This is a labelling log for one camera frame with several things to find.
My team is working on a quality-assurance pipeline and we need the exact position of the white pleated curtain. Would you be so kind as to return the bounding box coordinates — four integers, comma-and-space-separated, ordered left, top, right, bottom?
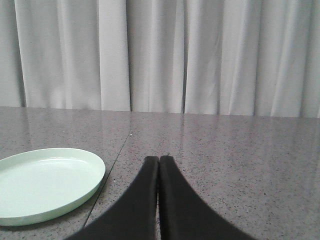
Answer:
0, 0, 320, 118

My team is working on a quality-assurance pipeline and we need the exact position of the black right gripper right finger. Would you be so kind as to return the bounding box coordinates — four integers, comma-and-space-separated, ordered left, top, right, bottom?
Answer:
159, 156, 253, 240

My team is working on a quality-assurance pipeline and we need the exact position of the mint green round plate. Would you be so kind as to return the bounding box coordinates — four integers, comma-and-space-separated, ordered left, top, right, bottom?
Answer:
0, 148, 106, 227

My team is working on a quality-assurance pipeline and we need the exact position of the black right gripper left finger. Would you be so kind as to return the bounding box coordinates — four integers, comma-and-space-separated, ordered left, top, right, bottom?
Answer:
68, 156, 159, 240

